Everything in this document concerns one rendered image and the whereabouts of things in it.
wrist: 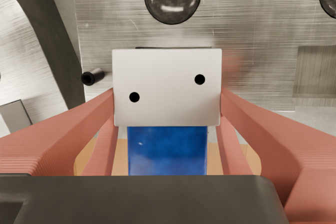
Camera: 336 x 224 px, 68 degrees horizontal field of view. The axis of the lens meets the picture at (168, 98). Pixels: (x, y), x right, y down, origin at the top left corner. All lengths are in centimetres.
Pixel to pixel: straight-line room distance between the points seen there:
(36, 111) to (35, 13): 9
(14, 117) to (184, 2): 18
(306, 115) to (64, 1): 28
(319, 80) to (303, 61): 2
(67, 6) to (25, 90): 10
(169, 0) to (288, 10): 8
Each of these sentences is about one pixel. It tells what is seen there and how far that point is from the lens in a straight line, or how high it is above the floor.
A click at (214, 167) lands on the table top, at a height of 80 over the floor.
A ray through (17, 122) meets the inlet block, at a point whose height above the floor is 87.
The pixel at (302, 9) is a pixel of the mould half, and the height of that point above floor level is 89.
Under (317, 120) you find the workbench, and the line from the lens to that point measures 30.
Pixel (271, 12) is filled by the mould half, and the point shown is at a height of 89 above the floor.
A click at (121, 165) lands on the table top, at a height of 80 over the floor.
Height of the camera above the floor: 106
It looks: 72 degrees down
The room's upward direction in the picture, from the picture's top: 153 degrees counter-clockwise
